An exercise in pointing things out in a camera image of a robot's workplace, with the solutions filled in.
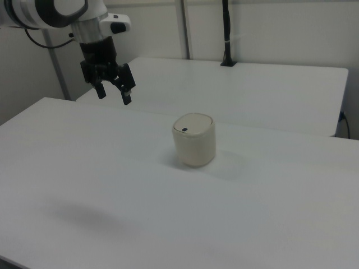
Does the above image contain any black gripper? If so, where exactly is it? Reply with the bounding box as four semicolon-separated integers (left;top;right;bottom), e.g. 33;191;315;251
79;36;137;106

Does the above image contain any cream trash bin with lid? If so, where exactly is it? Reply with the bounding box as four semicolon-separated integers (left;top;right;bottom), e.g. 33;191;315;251
171;112;217;169

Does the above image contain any white rectangular table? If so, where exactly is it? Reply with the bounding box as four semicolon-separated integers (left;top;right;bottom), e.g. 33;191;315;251
76;57;349;138

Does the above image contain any black pole with clamp base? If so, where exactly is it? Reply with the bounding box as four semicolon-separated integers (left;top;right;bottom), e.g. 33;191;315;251
220;0;238;67

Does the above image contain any grey metal wall post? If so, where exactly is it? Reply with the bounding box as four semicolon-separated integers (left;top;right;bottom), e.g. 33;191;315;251
42;29;71;101
179;0;195;60

